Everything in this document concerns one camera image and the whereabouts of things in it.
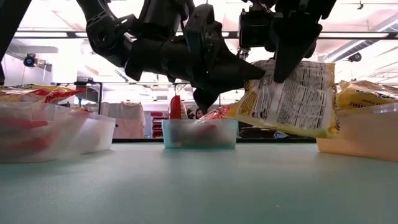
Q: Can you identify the red shelf unit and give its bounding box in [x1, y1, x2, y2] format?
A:
[150, 111, 164, 139]

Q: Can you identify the teal plastic bin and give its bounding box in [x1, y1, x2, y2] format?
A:
[161, 118, 239, 149]

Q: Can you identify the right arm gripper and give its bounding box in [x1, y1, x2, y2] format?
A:
[248, 0, 338, 84]

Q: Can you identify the black overhead rig camera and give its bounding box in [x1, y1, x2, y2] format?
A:
[236, 47, 251, 62]

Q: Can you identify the amber plastic bin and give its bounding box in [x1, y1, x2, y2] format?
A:
[316, 103, 398, 162]

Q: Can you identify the yellow chicken ramen pack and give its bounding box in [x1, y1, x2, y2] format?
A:
[336, 80, 398, 110]
[225, 58, 340, 139]

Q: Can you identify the black frame table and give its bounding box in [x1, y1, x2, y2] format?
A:
[51, 81, 105, 116]

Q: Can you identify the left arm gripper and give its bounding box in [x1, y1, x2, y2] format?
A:
[124, 2, 267, 113]

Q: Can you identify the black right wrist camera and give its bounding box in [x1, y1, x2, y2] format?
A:
[238, 6, 277, 53]

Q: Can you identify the clear plastic bin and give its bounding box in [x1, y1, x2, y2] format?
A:
[0, 101, 116, 164]

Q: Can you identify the white cloth cover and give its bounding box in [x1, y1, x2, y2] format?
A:
[101, 101, 147, 139]

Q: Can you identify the red spicy noodle pack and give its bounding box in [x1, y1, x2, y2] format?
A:
[200, 105, 233, 121]
[183, 124, 224, 147]
[168, 95, 188, 121]

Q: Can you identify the black overhead frame rail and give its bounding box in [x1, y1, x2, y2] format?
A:
[14, 30, 398, 40]

